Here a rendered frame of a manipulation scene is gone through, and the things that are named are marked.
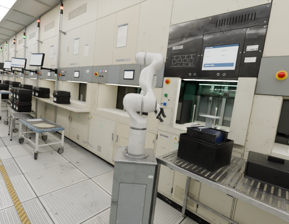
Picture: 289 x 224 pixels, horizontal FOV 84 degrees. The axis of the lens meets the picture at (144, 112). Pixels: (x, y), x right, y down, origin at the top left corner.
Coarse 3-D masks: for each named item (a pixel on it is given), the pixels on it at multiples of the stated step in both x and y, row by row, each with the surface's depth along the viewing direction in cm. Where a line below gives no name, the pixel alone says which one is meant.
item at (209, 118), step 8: (208, 120) 113; (192, 128) 112; (200, 128) 106; (208, 128) 125; (216, 128) 121; (192, 136) 112; (200, 136) 108; (208, 136) 104; (216, 136) 102; (224, 136) 116; (216, 144) 104
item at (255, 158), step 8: (256, 152) 115; (248, 160) 97; (256, 160) 98; (264, 160) 100; (272, 160) 100; (280, 160) 98; (288, 160) 105; (248, 168) 96; (256, 168) 93; (264, 168) 91; (272, 168) 89; (280, 168) 90; (288, 168) 91; (248, 176) 96; (256, 176) 94; (264, 176) 91; (272, 176) 89; (280, 176) 87; (288, 176) 86; (272, 184) 90; (280, 184) 88; (288, 184) 86
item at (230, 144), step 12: (180, 144) 116; (192, 144) 109; (204, 144) 102; (228, 144) 108; (180, 156) 116; (192, 156) 109; (204, 156) 102; (216, 156) 99; (228, 156) 111; (204, 168) 102; (216, 168) 101
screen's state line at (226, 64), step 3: (216, 63) 144; (219, 63) 142; (222, 63) 140; (225, 63) 139; (228, 63) 137; (231, 63) 136; (204, 66) 151; (207, 66) 149; (210, 66) 147; (213, 66) 145; (216, 66) 144; (219, 66) 142; (222, 66) 141; (225, 66) 139; (228, 66) 138; (231, 66) 136
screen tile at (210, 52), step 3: (207, 51) 149; (210, 51) 147; (213, 51) 145; (207, 54) 149; (210, 54) 147; (213, 54) 145; (216, 54) 144; (207, 57) 149; (210, 57) 147; (213, 57) 145; (216, 57) 144; (207, 60) 149; (210, 60) 147; (213, 60) 145; (216, 60) 144
